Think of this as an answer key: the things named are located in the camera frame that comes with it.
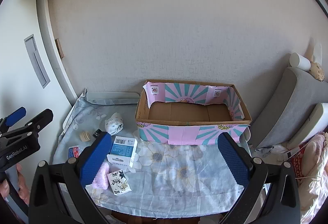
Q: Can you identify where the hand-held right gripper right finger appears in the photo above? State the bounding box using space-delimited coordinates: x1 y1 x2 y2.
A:
217 132 301 224

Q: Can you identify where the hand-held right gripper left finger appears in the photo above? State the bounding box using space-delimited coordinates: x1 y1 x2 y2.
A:
28 131 113 224

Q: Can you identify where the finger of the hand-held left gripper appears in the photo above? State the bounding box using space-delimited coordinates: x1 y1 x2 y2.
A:
0 109 54 141
0 107 27 135

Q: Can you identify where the pink fluffy scrunchie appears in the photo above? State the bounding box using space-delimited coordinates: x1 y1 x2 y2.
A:
90 162 111 191

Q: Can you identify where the red and white packet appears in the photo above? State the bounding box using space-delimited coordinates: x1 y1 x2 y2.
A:
68 145 82 158

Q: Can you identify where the white and blue carton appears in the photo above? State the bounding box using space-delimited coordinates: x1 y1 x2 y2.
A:
107 136 138 169

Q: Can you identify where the white tissue pack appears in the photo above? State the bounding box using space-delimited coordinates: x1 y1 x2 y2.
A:
107 169 133 196

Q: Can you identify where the flower print sock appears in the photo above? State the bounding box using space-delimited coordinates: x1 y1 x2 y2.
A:
105 112 124 136

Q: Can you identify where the pink and teal cardboard box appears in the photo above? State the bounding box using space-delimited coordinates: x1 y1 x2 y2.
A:
135 80 252 146

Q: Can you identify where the person's left hand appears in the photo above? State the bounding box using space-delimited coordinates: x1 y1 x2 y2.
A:
0 163 30 205

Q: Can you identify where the white door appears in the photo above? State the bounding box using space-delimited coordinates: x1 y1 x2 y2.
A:
0 0 77 160

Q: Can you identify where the red patterned cloth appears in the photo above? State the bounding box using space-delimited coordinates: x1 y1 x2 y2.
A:
287 145 308 181

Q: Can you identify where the floral bed sheet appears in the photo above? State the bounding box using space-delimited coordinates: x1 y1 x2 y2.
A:
52 88 250 218

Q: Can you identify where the small wooden block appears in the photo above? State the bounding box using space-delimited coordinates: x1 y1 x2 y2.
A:
55 38 64 59

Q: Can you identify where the grey cushion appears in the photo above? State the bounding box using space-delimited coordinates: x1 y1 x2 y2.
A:
252 67 328 149

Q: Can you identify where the pink blanket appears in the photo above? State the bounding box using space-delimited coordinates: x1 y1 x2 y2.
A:
295 132 328 223

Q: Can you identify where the beige plush toy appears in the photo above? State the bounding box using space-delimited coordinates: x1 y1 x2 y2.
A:
309 61 325 82

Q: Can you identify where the grey recessed door handle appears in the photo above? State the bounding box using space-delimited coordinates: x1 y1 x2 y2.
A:
24 34 51 89

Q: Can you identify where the white door frame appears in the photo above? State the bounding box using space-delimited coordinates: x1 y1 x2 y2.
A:
36 0 79 107

